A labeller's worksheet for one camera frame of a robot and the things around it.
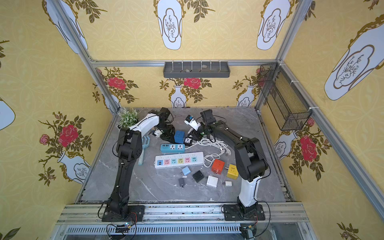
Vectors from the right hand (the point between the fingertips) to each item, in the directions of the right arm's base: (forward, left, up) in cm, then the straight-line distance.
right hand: (187, 133), depth 92 cm
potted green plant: (+6, +37, +7) cm, 38 cm away
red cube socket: (-17, -18, -8) cm, 26 cm away
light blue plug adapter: (-19, 0, -9) cm, 22 cm away
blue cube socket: (0, +6, -4) cm, 7 cm away
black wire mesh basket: (+2, -51, +21) cm, 55 cm away
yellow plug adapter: (-21, -26, -5) cm, 34 cm away
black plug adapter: (-23, -7, -9) cm, 25 cm away
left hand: (+5, +9, -10) cm, 14 cm away
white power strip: (-14, +5, -8) cm, 17 cm away
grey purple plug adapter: (-26, +2, -10) cm, 28 cm away
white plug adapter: (-25, -15, -10) cm, 31 cm away
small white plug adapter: (-25, -24, -9) cm, 36 cm away
